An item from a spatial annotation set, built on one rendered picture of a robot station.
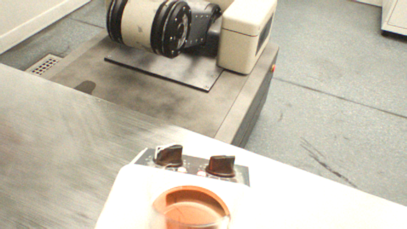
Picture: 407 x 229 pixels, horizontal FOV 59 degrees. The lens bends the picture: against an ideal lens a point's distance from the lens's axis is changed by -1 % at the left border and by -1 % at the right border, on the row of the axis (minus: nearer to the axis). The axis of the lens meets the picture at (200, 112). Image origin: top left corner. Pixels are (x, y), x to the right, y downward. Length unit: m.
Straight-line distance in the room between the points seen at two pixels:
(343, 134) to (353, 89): 0.39
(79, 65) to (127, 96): 0.24
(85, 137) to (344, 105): 1.60
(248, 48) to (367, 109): 0.93
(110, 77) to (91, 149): 0.80
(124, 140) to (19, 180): 0.13
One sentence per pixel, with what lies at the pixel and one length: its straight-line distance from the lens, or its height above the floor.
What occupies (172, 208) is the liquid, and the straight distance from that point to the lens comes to 0.26.
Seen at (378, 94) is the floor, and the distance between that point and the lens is 2.13.
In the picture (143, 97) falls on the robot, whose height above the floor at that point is 0.36.
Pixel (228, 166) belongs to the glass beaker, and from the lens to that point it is 0.24.
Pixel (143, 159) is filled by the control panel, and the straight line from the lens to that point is 0.39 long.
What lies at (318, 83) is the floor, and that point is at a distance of 2.04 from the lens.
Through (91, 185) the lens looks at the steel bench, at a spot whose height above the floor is 0.75.
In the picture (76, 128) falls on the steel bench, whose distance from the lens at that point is 0.50.
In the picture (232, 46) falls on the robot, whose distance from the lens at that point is 1.24.
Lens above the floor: 1.09
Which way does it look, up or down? 40 degrees down
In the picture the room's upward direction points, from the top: 6 degrees clockwise
